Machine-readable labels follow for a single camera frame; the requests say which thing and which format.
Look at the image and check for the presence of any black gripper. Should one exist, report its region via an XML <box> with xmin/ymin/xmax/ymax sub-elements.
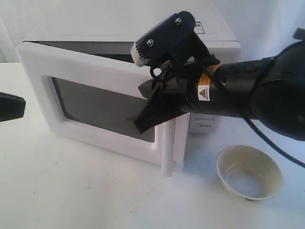
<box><xmin>127</xmin><ymin>62</ymin><xmax>222</xmax><ymax>133</ymax></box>

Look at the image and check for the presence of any white microwave door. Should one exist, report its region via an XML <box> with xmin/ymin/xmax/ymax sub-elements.
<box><xmin>17</xmin><ymin>42</ymin><xmax>189</xmax><ymax>177</ymax></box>

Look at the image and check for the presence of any cream ceramic bowl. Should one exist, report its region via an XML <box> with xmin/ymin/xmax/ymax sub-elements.
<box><xmin>216</xmin><ymin>145</ymin><xmax>284</xmax><ymax>202</ymax></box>

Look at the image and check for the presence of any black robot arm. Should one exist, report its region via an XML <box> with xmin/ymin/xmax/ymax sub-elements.
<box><xmin>128</xmin><ymin>25</ymin><xmax>305</xmax><ymax>142</ymax></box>

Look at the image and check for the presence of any white microwave oven body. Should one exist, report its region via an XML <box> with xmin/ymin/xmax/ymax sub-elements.
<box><xmin>22</xmin><ymin>0</ymin><xmax>240</xmax><ymax>134</ymax></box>

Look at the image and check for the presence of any blue white warning sticker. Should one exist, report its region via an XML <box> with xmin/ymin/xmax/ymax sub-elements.
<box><xmin>194</xmin><ymin>21</ymin><xmax>205</xmax><ymax>34</ymax></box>

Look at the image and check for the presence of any black camera cable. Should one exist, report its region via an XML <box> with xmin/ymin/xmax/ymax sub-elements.
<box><xmin>149</xmin><ymin>61</ymin><xmax>305</xmax><ymax>165</ymax></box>

